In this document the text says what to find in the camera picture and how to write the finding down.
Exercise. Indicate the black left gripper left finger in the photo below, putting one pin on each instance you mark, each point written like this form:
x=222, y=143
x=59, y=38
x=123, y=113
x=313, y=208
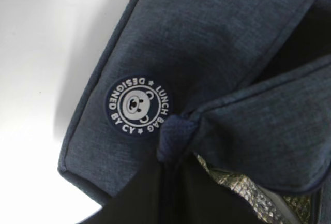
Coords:
x=140, y=201

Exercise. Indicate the dark blue lunch bag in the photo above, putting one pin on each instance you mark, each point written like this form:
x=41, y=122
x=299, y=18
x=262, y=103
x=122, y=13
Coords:
x=244, y=85

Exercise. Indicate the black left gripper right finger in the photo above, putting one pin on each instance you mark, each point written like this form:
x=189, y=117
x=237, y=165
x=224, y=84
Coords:
x=225, y=199

